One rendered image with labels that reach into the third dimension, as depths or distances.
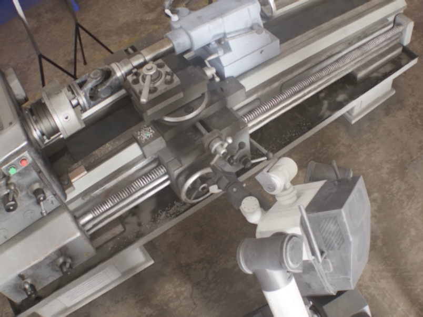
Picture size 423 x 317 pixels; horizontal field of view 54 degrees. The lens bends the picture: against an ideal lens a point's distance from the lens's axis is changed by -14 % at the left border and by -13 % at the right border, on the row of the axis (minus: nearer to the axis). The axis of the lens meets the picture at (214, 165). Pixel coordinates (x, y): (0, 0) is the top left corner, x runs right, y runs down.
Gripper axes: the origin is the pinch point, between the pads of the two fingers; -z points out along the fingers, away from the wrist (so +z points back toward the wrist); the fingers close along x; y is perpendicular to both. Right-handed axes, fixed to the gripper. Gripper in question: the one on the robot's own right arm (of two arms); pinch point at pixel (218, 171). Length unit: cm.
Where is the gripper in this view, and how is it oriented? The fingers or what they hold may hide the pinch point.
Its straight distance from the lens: 195.2
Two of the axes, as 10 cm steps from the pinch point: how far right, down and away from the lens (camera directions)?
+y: 5.4, -7.6, -3.7
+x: 6.3, 0.6, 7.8
